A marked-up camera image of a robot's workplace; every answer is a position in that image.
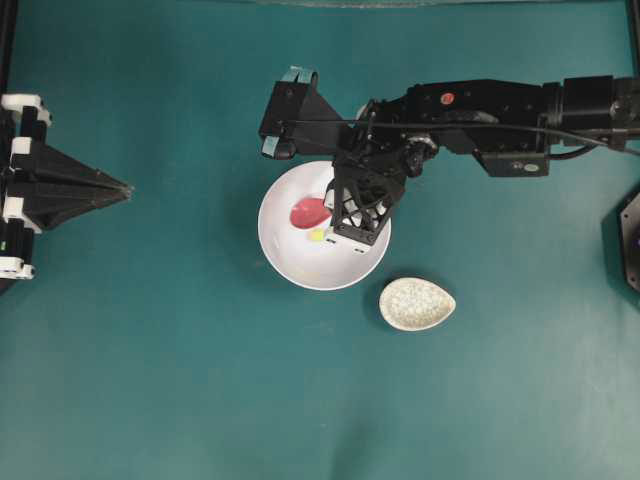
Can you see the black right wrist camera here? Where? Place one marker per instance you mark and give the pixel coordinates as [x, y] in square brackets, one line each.
[299, 121]

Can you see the pink ceramic spoon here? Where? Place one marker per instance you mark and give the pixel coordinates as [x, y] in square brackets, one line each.
[308, 213]

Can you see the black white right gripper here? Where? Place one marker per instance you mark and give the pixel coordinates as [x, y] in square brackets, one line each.
[361, 196]

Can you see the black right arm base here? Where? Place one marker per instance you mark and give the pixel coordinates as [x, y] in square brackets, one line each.
[620, 242]

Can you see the speckled teardrop spoon rest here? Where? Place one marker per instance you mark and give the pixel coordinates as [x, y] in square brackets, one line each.
[413, 304]

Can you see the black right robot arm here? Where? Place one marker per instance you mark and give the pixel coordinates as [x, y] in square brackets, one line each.
[511, 129]

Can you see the yellow hexagonal prism block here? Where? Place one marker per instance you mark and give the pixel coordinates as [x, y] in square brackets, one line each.
[318, 235]

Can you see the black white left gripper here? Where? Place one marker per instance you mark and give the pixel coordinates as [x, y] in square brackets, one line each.
[41, 187]

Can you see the white round bowl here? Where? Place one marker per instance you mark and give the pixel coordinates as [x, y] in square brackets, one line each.
[321, 266]

